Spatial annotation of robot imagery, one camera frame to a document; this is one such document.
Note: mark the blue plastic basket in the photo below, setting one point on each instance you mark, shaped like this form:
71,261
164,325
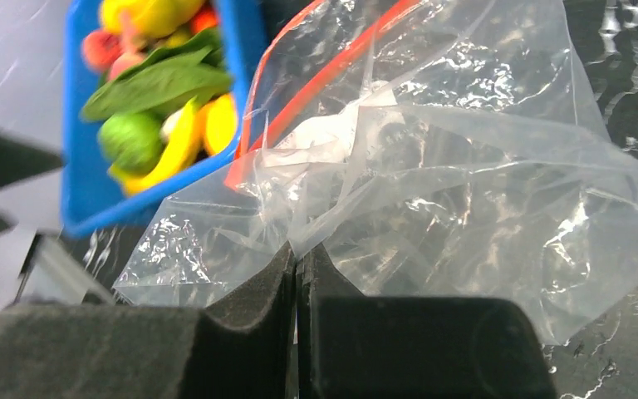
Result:
90,198

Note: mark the clear zip top bag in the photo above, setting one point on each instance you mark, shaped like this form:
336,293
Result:
433,148

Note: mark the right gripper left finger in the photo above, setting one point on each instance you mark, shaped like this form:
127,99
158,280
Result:
235,348

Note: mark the yellow banana bunch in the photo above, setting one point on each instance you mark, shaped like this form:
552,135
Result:
183,146

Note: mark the orange peach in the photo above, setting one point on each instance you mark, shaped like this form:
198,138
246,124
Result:
99,50

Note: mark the green leaf vegetable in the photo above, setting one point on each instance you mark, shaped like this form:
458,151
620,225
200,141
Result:
165,80

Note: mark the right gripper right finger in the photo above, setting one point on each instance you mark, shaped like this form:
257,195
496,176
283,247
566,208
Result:
351,345

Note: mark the yellow bell pepper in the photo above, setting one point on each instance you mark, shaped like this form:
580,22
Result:
220,123

